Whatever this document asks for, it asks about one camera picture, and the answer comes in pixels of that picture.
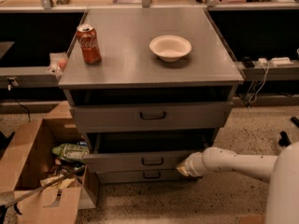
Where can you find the white paper bowl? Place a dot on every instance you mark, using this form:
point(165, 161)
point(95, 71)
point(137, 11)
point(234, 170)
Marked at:
point(170, 48)

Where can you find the white power strip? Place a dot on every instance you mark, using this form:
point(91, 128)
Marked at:
point(282, 61)

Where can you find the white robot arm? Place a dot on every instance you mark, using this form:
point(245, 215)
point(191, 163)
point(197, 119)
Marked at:
point(281, 172)

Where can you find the red cola can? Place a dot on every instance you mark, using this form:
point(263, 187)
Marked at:
point(87, 38)

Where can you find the grey bottom drawer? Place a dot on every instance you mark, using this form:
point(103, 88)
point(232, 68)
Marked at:
point(141, 176)

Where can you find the clear plastic package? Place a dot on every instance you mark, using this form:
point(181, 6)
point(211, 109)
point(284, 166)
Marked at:
point(57, 64)

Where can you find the brown cardboard box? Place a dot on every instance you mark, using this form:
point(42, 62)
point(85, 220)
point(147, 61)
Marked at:
point(26, 162)

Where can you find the grey drawer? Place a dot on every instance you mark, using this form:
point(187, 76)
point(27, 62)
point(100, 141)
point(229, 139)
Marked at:
point(141, 176)
point(150, 117)
point(141, 151)

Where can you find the grey drawer cabinet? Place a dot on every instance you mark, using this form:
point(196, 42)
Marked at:
point(131, 74)

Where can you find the black floor bar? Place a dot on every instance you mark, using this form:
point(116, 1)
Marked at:
point(285, 140)

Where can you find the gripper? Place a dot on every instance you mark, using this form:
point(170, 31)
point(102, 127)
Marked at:
point(192, 164)

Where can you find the grey top drawer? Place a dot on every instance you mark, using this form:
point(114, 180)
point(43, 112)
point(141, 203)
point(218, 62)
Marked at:
point(150, 117)

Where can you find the green snack bag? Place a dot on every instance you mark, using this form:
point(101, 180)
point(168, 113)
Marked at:
point(70, 152)

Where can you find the long grey stick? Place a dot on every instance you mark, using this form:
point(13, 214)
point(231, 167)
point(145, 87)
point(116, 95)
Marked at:
point(14, 203)

